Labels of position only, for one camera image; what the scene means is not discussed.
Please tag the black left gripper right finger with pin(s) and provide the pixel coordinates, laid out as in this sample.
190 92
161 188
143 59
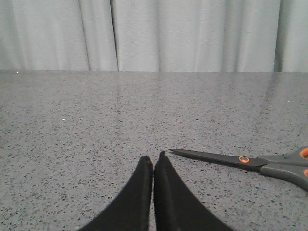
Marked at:
175 206

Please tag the grey orange scissors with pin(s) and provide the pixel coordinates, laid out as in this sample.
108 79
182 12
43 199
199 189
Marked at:
290 167

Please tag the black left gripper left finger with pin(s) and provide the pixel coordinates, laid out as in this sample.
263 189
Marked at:
129 211

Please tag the light grey curtain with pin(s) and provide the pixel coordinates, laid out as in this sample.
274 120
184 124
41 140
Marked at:
155 35

